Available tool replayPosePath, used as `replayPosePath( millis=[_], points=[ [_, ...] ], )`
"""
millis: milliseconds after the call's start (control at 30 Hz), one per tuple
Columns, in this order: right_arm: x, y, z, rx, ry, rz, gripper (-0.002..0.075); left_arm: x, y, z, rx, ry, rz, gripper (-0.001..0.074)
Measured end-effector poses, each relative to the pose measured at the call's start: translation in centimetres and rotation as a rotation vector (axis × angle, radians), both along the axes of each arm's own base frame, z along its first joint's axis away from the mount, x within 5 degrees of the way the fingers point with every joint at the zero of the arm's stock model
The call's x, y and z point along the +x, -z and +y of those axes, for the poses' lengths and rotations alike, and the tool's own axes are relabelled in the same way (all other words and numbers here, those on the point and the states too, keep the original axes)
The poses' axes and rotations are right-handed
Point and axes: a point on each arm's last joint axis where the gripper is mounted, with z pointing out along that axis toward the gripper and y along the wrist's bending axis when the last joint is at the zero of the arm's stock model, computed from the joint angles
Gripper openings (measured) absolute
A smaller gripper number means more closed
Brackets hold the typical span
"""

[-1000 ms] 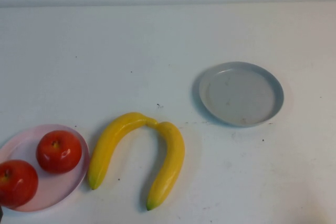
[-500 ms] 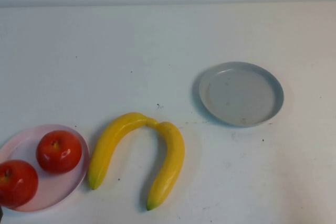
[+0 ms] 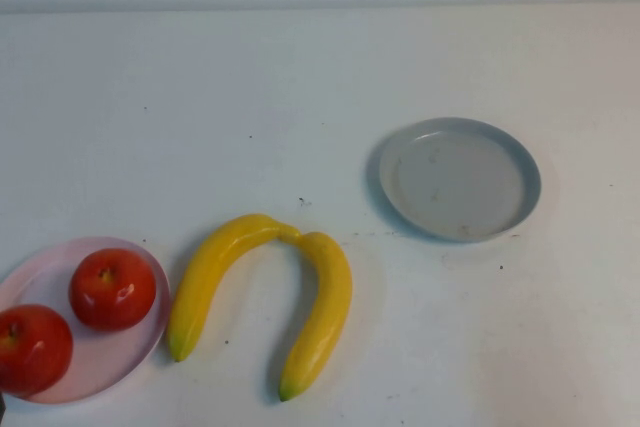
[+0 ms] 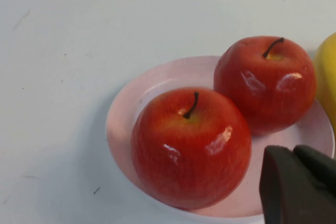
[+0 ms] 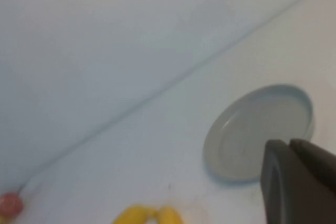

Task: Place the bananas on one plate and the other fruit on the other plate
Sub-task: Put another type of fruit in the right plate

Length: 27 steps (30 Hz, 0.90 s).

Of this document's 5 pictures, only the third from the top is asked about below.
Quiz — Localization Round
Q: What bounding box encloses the grey plate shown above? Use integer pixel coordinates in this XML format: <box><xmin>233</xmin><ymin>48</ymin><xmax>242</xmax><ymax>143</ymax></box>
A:
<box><xmin>366</xmin><ymin>116</ymin><xmax>543</xmax><ymax>244</ymax></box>

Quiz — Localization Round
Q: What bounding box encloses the red plastic apple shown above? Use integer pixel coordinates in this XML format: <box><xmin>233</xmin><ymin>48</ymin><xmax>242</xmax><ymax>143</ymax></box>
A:
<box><xmin>0</xmin><ymin>304</ymin><xmax>75</xmax><ymax>397</ymax></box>
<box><xmin>68</xmin><ymin>247</ymin><xmax>157</xmax><ymax>332</ymax></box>

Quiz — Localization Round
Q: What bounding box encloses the yellow plastic banana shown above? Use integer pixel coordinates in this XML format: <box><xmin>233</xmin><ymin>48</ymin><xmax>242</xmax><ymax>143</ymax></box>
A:
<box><xmin>167</xmin><ymin>213</ymin><xmax>296</xmax><ymax>363</ymax></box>
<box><xmin>278</xmin><ymin>230</ymin><xmax>354</xmax><ymax>403</ymax></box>

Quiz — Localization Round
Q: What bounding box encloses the pink plate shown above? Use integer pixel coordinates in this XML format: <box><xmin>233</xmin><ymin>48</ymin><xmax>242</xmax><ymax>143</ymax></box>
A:
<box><xmin>0</xmin><ymin>235</ymin><xmax>171</xmax><ymax>404</ymax></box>

